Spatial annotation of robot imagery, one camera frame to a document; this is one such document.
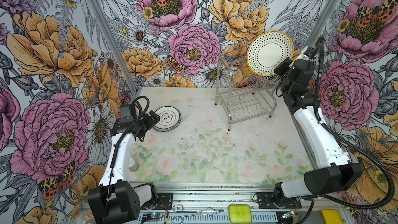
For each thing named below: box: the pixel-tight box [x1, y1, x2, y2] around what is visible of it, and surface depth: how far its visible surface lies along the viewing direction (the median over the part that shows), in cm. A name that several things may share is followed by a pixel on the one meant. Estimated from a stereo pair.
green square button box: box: [229, 204, 253, 224], surface depth 72 cm
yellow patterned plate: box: [246, 30, 295, 76], surface depth 76 cm
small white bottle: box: [128, 157, 140, 173], surface depth 81 cm
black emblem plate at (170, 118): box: [152, 105, 182, 132], surface depth 104 cm
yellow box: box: [320, 208, 344, 224], surface depth 71 cm
